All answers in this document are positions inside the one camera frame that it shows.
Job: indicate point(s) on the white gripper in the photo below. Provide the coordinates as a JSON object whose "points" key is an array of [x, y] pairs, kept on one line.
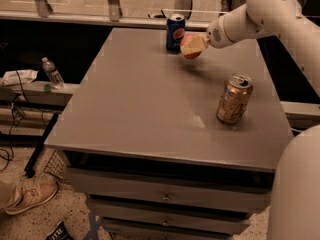
{"points": [[216, 34]]}

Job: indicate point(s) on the red yellow apple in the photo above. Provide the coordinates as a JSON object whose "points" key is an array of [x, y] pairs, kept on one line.
{"points": [[191, 46]]}

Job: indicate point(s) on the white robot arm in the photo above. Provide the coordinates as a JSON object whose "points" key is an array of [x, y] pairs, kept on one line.
{"points": [[295, 200]]}

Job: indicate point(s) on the blue pepsi can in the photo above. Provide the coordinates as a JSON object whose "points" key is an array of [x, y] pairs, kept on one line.
{"points": [[175, 30]]}

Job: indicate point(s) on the gold soda can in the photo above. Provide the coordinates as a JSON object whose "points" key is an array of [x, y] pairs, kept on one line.
{"points": [[234, 99]]}

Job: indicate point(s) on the metal window railing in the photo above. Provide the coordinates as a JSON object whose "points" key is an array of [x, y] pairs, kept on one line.
{"points": [[126, 13]]}

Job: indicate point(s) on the grey drawer cabinet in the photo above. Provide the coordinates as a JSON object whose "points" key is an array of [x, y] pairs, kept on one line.
{"points": [[141, 139]]}

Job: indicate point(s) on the clear plastic water bottle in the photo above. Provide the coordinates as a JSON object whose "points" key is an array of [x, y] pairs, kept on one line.
{"points": [[52, 73]]}

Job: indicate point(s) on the white crumpled cloth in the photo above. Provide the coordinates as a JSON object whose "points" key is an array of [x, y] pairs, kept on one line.
{"points": [[17, 77]]}

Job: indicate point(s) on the low grey bench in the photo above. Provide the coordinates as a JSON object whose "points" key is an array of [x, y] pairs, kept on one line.
{"points": [[36, 96]]}

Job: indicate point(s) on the tan sneaker shoe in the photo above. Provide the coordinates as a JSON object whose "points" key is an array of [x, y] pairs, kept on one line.
{"points": [[15, 199]]}

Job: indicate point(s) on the black printed bag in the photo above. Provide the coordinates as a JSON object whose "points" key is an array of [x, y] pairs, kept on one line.
{"points": [[59, 233]]}

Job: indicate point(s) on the wire mesh basket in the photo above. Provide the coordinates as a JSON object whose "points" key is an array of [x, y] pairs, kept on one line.
{"points": [[55, 167]]}

